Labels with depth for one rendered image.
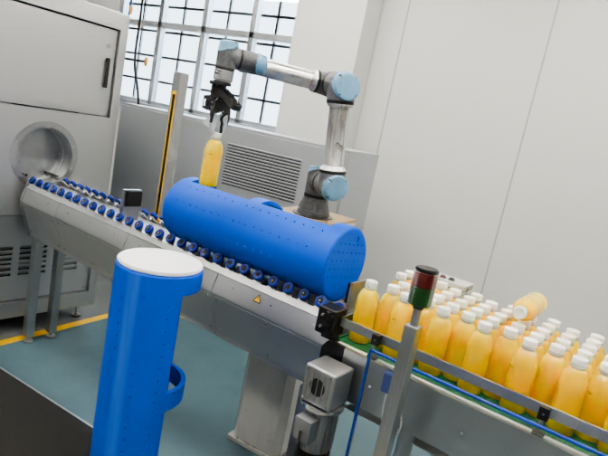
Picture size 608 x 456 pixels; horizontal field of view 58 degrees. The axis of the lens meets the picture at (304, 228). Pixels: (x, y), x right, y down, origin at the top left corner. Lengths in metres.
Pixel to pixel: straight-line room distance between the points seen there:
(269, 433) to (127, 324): 1.15
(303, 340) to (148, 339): 0.55
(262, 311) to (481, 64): 3.17
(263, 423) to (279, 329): 0.79
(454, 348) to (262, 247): 0.78
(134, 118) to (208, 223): 2.64
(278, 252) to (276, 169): 1.90
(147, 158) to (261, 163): 1.13
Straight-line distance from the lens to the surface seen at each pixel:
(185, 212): 2.33
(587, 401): 1.67
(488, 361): 1.69
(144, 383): 1.87
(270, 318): 2.06
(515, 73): 4.64
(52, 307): 3.65
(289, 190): 3.78
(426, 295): 1.44
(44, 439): 2.55
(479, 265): 4.65
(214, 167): 2.15
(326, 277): 1.91
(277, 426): 2.70
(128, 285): 1.78
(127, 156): 4.82
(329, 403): 1.70
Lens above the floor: 1.56
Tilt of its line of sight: 11 degrees down
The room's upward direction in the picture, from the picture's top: 11 degrees clockwise
